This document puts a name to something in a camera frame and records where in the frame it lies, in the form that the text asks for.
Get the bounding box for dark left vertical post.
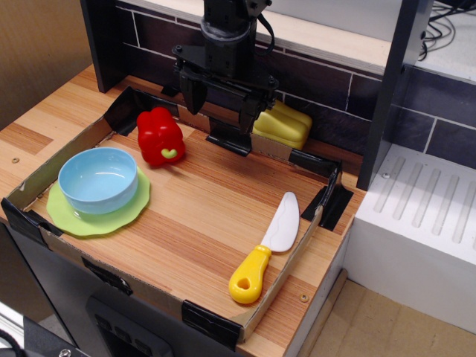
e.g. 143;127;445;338
80;0;127;93

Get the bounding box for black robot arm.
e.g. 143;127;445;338
173;1;279;134

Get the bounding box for black toy oven front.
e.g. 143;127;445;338
7;228;237;356

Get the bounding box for cardboard tray border with tape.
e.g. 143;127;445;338
1;84;364;356

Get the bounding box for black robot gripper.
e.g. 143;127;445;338
173;28;278;135

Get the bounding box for black cables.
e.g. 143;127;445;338
416;0;476;62

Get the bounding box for white toy sink drainboard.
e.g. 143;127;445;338
344;145;475;332

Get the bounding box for light green plastic plate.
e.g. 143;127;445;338
46;168;150;237

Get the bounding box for toy knife yellow handle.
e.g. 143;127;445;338
228;192;300;304

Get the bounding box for yellow toy bell pepper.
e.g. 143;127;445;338
252;100;312;149

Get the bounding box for light blue plastic bowl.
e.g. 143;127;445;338
58;147;138;214

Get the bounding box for red toy bell pepper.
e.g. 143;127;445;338
137;107;185;166

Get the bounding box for dark grey vertical post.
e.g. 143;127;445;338
356;0;433;190

